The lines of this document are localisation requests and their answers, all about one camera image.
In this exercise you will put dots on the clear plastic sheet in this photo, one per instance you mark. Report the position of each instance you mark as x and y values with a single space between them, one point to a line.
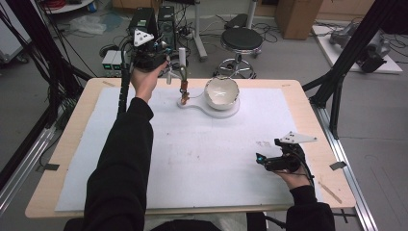
88 25

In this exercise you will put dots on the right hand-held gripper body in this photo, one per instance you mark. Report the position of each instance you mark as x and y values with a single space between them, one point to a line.
287 163

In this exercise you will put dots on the person's right hand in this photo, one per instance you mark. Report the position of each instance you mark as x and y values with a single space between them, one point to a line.
295 179

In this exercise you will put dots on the light wooden table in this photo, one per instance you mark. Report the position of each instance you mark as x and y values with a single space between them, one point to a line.
327 150

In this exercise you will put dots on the person's left hand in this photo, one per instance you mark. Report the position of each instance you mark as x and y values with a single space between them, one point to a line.
146 82

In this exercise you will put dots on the person's lap clothing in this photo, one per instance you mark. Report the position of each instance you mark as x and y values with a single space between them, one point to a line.
192 224

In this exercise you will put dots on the black frame strut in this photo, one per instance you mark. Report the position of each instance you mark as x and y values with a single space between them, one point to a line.
356 48
35 38

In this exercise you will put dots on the white post stand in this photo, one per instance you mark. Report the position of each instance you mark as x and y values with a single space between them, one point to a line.
195 104

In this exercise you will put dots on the black round stool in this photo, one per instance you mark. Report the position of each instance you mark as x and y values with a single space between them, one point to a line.
242 38

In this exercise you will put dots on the black tape cross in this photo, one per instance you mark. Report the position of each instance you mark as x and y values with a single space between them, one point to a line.
344 214

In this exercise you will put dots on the tan tape strip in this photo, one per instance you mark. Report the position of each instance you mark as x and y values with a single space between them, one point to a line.
329 192

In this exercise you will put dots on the white chipped bowl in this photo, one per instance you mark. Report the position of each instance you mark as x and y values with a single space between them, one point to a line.
221 99

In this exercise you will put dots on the white bench power supply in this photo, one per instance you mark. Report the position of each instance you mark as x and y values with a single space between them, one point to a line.
117 61
108 62

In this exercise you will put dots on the grey robot device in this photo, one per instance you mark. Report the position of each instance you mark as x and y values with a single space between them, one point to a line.
372 48

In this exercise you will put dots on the black wide computer tower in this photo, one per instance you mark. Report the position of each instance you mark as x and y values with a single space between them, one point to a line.
146 17

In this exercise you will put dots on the black narrow computer tower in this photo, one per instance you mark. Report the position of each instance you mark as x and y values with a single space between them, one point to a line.
166 22

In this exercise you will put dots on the brown cardboard box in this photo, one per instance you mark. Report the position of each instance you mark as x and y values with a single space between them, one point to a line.
298 19

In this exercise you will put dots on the black tape piece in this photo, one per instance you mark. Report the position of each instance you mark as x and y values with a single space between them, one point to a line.
49 167
337 165

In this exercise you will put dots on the white foam mat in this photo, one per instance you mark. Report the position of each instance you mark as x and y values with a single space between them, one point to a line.
208 160

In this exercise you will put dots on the white metal table leg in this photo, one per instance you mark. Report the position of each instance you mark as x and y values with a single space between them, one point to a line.
199 35

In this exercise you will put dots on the aluminium rail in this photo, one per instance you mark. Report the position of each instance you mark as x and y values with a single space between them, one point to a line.
22 170
352 186

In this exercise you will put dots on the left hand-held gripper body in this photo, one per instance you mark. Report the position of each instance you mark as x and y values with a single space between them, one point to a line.
147 56

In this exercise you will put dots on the white floor board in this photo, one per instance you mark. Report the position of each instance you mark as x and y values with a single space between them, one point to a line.
327 51

